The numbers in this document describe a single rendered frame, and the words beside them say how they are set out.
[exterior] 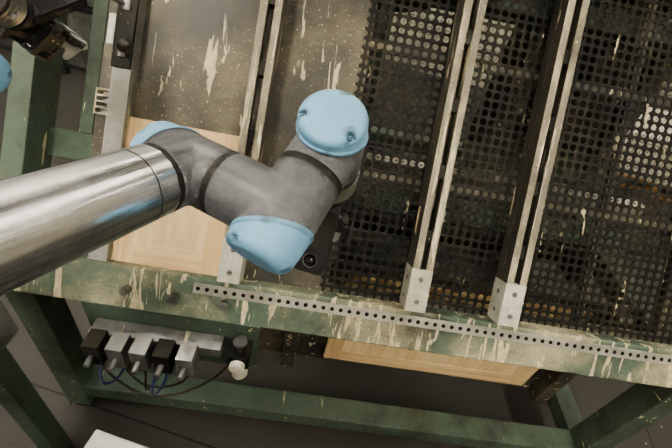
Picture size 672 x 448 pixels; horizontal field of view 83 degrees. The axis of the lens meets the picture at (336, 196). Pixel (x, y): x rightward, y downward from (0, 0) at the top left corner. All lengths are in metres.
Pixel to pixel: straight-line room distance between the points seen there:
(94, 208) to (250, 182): 0.13
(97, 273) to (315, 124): 0.98
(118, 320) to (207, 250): 0.33
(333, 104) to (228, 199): 0.14
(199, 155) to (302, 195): 0.12
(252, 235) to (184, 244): 0.84
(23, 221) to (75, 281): 0.98
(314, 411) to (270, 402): 0.18
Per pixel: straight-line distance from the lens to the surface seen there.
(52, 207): 0.34
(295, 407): 1.76
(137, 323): 1.31
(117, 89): 1.21
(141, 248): 1.23
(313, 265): 0.55
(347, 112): 0.39
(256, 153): 1.05
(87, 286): 1.29
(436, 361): 1.82
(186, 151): 0.42
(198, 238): 1.17
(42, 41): 1.02
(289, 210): 0.36
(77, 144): 1.34
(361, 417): 1.80
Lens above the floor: 1.81
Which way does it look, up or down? 38 degrees down
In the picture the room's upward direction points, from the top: 13 degrees clockwise
